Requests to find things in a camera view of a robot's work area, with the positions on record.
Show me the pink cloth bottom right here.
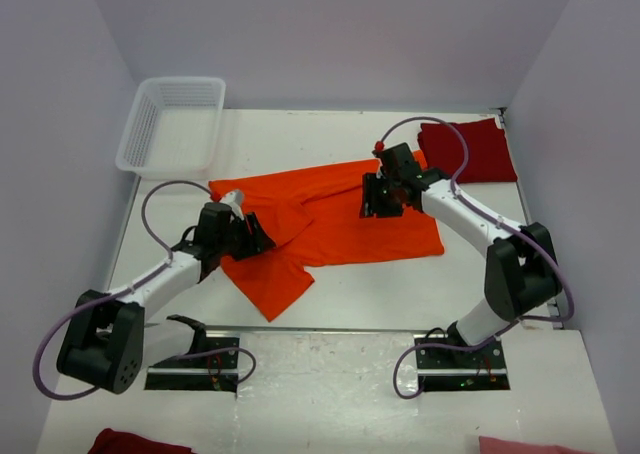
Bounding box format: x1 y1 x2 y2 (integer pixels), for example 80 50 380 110
479 436 583 454

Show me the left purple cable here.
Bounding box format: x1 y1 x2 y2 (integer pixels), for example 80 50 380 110
32 180 257 401

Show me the orange t-shirt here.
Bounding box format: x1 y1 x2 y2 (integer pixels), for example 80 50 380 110
208 159 445 321

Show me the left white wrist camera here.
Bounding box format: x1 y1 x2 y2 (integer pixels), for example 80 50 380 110
219 189 244 220

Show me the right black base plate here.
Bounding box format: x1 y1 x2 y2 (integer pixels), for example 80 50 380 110
415 339 510 393

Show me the purple cable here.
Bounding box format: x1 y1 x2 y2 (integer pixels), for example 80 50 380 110
392 116 576 400
32 180 257 401

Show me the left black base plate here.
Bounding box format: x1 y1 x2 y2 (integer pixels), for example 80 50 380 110
145 351 240 393

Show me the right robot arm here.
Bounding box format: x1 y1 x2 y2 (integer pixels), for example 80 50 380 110
360 141 562 367

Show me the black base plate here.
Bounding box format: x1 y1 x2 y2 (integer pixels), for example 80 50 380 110
415 339 510 393
145 351 240 393

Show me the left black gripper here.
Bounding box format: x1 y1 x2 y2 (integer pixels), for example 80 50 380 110
216 211 274 261

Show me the white plastic basket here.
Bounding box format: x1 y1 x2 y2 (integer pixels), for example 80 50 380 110
115 76 226 180

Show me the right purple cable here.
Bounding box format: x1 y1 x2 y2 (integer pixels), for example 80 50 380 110
392 116 576 400

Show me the dark red cloth bottom left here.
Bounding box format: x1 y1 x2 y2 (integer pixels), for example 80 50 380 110
88 429 193 454

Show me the folded dark red t-shirt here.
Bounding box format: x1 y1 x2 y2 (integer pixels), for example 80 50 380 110
417 119 517 184

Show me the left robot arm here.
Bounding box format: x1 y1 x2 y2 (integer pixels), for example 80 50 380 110
56 202 276 394

